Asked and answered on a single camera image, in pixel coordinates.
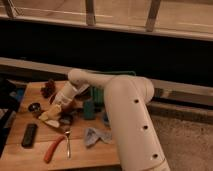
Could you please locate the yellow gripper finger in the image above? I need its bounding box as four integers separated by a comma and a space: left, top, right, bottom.
46, 104, 62, 120

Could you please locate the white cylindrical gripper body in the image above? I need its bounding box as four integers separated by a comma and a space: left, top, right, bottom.
53, 82, 78, 106

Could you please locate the pale yellow banana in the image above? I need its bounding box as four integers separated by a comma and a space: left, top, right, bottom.
38, 113, 60, 128

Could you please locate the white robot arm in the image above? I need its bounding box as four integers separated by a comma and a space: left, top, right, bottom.
53, 69, 170, 171

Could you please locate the red bowl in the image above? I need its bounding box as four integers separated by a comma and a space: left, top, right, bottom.
49, 92, 76, 113

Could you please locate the small dark object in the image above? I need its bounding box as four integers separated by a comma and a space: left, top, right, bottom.
59, 115, 74, 125

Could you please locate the small metal cup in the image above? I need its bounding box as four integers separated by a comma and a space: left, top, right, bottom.
28, 102, 41, 117

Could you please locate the teal sponge block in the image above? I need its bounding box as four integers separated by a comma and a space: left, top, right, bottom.
83, 101, 95, 120

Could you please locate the green plastic tray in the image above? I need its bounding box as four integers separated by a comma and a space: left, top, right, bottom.
89, 70, 138, 108

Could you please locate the silver fork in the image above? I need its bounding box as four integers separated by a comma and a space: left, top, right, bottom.
65, 130, 71, 158

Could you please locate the black remote control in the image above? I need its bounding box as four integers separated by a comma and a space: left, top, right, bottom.
21, 123, 37, 148

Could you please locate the blue grey cloth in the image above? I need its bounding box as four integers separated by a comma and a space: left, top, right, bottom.
84, 127, 112, 148

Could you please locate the blue cup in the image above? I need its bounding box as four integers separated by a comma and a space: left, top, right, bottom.
102, 111, 110, 127

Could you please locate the orange handled tool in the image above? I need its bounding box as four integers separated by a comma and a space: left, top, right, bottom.
44, 136, 64, 163

